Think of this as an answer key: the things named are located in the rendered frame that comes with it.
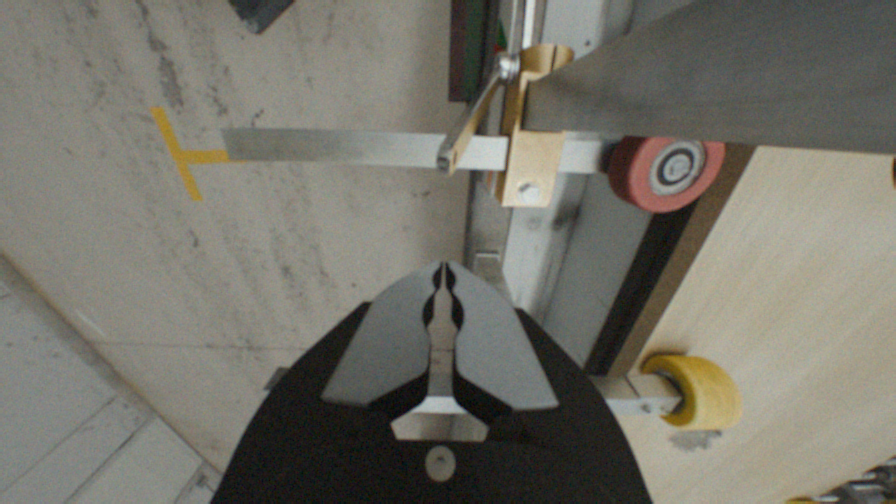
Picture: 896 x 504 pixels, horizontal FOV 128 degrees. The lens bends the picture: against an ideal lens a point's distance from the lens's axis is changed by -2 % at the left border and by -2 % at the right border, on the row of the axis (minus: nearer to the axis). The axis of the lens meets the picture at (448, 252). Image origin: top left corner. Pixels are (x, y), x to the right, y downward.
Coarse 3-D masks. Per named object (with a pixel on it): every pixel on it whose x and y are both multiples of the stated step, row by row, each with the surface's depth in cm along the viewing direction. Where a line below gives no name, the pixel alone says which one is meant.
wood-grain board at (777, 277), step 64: (704, 192) 24; (768, 192) 21; (832, 192) 21; (704, 256) 24; (768, 256) 24; (832, 256) 24; (640, 320) 31; (704, 320) 28; (768, 320) 29; (832, 320) 29; (768, 384) 35; (832, 384) 35; (640, 448) 44; (768, 448) 44; (832, 448) 45
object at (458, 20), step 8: (456, 0) 30; (464, 0) 30; (456, 8) 30; (464, 8) 30; (456, 16) 30; (464, 16) 30; (456, 24) 31; (464, 24) 31; (456, 32) 31; (464, 32) 31; (456, 40) 32; (464, 40) 32; (456, 48) 32; (456, 56) 32; (456, 64) 33; (456, 72) 33; (456, 80) 34; (456, 88) 34; (456, 96) 35
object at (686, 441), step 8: (680, 432) 41; (688, 432) 40; (696, 432) 40; (704, 432) 39; (712, 432) 40; (720, 432) 39; (672, 440) 41; (680, 440) 41; (688, 440) 40; (696, 440) 40; (704, 440) 40; (680, 448) 42; (688, 448) 40; (704, 448) 40
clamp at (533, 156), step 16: (528, 48) 20; (544, 48) 19; (560, 48) 19; (528, 64) 20; (544, 64) 19; (560, 64) 19; (528, 80) 20; (512, 96) 22; (512, 112) 22; (512, 128) 22; (512, 144) 22; (528, 144) 22; (544, 144) 22; (560, 144) 22; (512, 160) 23; (528, 160) 23; (544, 160) 23; (512, 176) 24; (528, 176) 24; (544, 176) 24; (496, 192) 28; (512, 192) 24; (544, 192) 24
